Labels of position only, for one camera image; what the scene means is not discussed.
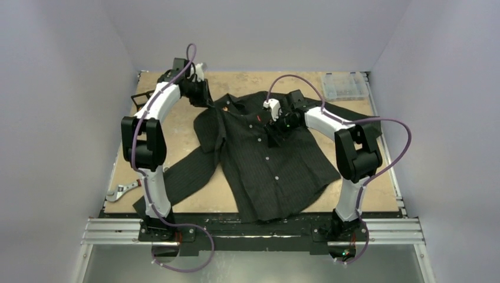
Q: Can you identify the black pinstriped shirt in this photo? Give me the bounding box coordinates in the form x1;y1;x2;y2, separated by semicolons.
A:
133;91;383;223

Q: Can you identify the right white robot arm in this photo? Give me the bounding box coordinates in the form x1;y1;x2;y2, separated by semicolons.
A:
263;90;383;240

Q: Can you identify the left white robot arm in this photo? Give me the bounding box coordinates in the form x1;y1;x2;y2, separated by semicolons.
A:
121;58;212;241

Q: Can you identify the clear plastic organizer box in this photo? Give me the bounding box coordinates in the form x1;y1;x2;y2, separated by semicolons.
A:
320;71;369;101

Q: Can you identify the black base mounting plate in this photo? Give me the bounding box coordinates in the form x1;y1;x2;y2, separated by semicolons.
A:
138;212;370;261

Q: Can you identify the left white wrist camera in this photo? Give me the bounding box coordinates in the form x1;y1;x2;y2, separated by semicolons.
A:
193;62;208;82

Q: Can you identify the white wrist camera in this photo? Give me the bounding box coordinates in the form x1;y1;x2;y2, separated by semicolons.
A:
193;62;208;82
263;98;281;121

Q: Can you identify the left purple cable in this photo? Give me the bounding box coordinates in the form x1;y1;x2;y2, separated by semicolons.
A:
130;42;216;274

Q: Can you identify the purple cable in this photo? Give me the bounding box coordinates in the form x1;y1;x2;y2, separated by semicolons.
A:
265;74;412;265
130;42;216;274

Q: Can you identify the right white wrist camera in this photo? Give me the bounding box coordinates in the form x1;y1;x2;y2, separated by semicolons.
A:
263;98;281;121

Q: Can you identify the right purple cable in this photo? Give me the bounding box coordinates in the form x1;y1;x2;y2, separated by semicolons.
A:
265;74;412;265

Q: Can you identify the red handled adjustable wrench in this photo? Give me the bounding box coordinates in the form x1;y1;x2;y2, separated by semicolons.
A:
106;179;142;202

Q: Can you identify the aluminium rail frame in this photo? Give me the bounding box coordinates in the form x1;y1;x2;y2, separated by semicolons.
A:
70;218;436;282

